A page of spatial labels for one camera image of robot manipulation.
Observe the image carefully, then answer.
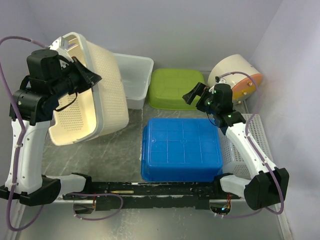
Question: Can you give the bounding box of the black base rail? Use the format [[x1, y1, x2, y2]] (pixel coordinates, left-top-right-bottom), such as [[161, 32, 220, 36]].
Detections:
[[62, 182, 228, 211]]

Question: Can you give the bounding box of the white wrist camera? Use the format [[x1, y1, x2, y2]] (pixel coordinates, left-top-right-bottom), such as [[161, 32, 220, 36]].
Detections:
[[215, 76, 227, 84], [49, 36, 72, 61]]

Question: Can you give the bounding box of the blue plastic tub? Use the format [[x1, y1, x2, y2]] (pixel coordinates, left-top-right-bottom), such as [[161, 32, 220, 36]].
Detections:
[[140, 118, 223, 182]]

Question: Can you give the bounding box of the green plastic tray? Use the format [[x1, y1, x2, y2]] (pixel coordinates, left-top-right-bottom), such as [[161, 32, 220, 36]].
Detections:
[[147, 68, 205, 111]]

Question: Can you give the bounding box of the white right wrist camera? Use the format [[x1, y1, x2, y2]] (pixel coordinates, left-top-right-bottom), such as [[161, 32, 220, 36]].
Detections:
[[215, 76, 227, 84]]

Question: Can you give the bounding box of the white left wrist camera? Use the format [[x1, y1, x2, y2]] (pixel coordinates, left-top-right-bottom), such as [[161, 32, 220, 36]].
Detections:
[[49, 36, 72, 61]]

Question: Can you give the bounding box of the yellow pencil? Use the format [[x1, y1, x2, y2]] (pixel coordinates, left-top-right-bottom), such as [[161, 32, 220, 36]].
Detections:
[[110, 190, 135, 195]]

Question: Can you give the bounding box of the cream perforated laundry basket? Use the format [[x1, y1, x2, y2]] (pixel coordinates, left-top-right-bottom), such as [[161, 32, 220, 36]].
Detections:
[[48, 32, 129, 146]]

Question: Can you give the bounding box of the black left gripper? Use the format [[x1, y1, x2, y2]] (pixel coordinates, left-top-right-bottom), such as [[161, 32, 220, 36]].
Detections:
[[52, 55, 104, 99]]

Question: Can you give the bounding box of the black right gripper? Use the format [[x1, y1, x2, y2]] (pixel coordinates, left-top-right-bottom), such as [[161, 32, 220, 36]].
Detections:
[[182, 82, 219, 115]]

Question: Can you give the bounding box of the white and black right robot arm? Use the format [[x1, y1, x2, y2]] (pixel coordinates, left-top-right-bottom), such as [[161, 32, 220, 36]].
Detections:
[[182, 82, 290, 215]]

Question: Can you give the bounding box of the cream cylinder with orange lid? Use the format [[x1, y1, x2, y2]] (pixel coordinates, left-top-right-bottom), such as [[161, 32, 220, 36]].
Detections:
[[207, 54, 263, 105]]

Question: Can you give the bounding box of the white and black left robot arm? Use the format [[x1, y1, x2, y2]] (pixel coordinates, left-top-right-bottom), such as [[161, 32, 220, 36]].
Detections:
[[0, 49, 101, 207]]

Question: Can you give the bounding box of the large white plastic tub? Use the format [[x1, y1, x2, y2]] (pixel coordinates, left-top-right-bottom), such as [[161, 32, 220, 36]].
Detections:
[[114, 53, 154, 110]]

